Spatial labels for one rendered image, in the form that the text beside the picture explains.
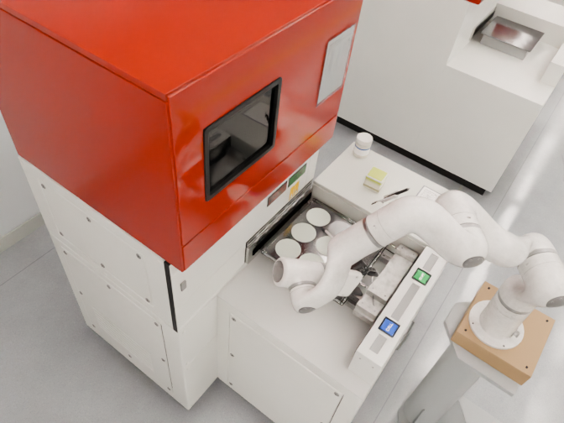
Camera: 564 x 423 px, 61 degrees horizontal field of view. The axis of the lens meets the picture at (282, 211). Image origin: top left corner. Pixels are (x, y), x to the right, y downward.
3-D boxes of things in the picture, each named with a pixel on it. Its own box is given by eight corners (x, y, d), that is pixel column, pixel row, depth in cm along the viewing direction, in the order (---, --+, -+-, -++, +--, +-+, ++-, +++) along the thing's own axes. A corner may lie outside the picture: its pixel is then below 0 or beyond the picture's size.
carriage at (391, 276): (352, 313, 175) (353, 310, 173) (396, 252, 197) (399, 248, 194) (371, 326, 173) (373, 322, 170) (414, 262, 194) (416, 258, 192)
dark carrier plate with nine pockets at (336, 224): (264, 251, 185) (264, 250, 184) (313, 201, 205) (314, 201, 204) (341, 300, 173) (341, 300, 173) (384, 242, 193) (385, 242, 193)
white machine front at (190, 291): (173, 329, 168) (163, 261, 138) (304, 200, 215) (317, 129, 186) (180, 334, 167) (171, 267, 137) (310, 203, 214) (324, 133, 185)
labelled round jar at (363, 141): (349, 154, 217) (353, 137, 210) (357, 146, 221) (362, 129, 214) (362, 160, 215) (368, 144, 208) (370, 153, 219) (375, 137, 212)
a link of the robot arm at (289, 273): (328, 284, 135) (321, 256, 141) (288, 280, 129) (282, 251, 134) (312, 298, 141) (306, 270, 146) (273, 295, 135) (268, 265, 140)
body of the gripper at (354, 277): (318, 297, 142) (348, 300, 148) (336, 274, 137) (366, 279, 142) (310, 278, 147) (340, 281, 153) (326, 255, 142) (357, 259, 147)
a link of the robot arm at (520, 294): (526, 281, 163) (560, 238, 145) (550, 331, 151) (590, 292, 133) (492, 283, 162) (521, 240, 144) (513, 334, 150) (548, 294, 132)
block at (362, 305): (354, 308, 173) (356, 304, 171) (359, 301, 175) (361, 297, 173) (373, 321, 171) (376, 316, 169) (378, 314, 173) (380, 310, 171)
